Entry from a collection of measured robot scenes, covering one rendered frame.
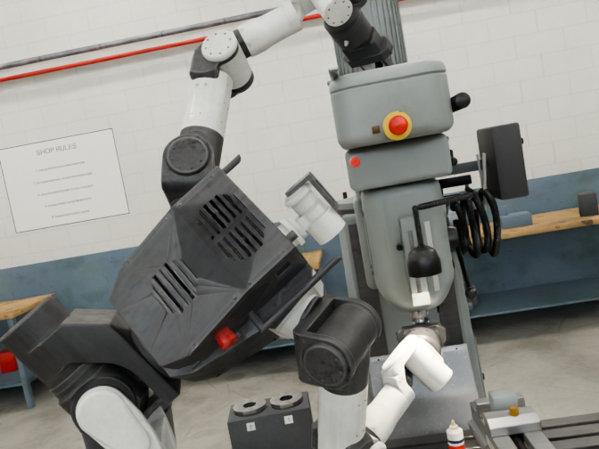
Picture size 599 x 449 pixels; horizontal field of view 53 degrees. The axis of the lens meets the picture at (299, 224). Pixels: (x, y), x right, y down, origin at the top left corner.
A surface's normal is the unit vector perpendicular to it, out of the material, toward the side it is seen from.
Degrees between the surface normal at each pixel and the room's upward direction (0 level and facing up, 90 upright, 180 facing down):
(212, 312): 74
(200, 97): 59
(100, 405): 90
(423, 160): 90
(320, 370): 102
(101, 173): 90
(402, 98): 90
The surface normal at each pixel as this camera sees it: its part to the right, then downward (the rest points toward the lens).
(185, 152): 0.00, -0.38
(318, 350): -0.45, 0.37
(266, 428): 0.04, 0.10
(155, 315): -0.37, -0.12
